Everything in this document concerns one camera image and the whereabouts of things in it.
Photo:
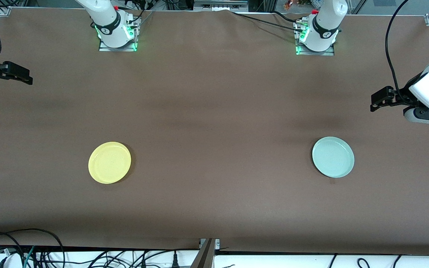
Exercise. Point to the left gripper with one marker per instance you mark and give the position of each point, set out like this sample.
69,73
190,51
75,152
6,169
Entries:
402,96

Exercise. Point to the pale green plastic plate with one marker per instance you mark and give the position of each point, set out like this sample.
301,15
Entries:
333,157

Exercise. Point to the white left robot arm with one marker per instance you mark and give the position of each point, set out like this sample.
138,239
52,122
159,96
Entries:
324,22

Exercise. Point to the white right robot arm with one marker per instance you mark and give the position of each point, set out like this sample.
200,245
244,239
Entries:
106,18

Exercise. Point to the yellow plastic plate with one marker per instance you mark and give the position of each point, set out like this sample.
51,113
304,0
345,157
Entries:
109,162

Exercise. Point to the brown table cover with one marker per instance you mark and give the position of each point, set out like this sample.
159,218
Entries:
214,111

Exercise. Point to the aluminium profile beam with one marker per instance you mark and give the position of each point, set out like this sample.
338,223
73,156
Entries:
205,255

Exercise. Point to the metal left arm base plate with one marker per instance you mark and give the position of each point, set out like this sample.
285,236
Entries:
330,53

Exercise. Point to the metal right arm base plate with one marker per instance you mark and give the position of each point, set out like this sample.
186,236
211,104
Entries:
104,48

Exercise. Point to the grey aluminium frame rail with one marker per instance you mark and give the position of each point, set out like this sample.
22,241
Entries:
220,5

